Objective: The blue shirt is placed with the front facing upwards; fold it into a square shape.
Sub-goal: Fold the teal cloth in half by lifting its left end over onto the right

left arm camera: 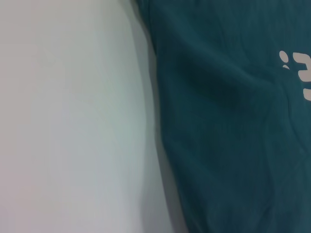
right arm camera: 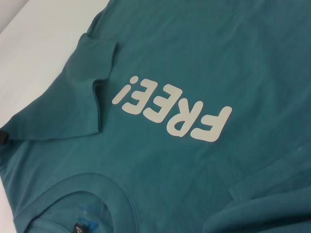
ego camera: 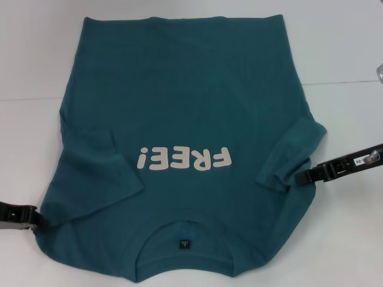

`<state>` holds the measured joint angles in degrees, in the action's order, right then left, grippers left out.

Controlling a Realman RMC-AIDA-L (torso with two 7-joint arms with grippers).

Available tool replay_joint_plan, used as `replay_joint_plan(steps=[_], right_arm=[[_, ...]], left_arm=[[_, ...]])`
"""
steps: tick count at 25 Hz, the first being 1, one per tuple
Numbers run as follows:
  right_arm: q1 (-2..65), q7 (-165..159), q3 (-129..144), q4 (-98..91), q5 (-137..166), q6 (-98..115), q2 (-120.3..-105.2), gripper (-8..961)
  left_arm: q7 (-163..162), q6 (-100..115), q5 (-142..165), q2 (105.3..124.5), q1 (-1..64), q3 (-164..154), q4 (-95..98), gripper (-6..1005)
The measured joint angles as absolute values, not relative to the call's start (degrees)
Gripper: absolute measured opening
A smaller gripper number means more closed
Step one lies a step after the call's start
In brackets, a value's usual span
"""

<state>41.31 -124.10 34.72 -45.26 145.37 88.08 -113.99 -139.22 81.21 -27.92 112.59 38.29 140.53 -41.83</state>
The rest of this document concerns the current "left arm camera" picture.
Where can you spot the teal t-shirt with FREE print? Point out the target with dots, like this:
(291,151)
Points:
(230,133)

